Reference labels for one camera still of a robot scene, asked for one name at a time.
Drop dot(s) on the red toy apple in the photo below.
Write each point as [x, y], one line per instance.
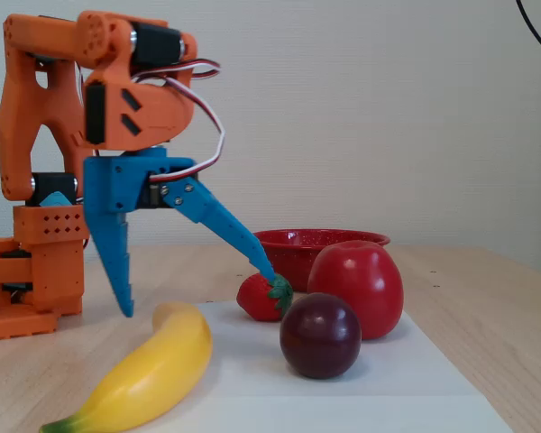
[356, 288]

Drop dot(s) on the red toy strawberry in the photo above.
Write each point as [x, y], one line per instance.
[254, 297]

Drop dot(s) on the white paper sheet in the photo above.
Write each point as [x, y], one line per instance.
[387, 383]

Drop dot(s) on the dark purple toy plum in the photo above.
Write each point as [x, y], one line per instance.
[320, 336]

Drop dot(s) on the yellow toy banana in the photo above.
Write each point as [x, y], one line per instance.
[153, 370]

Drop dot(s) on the red speckled enamel bowl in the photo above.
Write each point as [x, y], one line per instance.
[297, 261]

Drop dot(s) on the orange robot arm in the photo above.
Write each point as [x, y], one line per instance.
[22, 113]

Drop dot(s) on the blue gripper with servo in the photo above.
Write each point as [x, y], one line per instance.
[115, 186]

